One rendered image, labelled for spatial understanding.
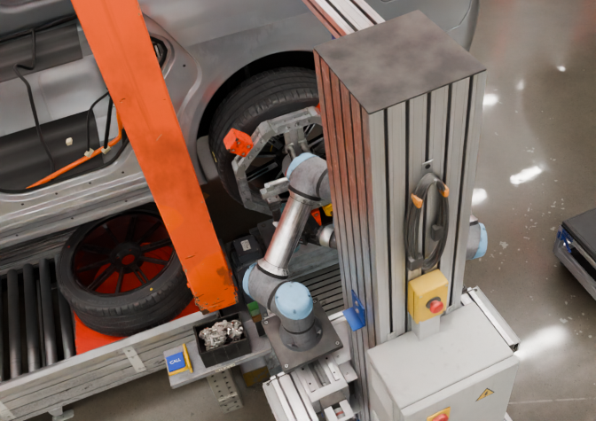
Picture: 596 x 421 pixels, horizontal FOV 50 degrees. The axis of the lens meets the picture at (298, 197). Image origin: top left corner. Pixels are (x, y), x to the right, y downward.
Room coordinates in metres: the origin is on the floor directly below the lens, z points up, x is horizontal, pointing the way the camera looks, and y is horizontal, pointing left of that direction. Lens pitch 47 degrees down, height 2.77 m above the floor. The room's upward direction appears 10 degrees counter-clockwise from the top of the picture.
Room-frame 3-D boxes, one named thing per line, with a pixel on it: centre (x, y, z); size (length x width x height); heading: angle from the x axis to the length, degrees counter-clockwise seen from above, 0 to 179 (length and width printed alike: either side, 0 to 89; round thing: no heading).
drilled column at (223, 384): (1.41, 0.47, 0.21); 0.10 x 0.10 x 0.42; 12
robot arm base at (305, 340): (1.20, 0.07, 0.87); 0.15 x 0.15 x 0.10
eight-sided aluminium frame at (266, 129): (2.01, -0.02, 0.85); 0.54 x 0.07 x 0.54; 102
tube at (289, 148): (1.87, 0.05, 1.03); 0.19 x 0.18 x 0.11; 12
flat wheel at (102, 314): (2.00, 0.85, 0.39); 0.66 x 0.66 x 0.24
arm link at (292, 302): (1.21, 0.08, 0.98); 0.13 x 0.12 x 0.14; 41
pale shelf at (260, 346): (1.42, 0.44, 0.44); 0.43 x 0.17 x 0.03; 102
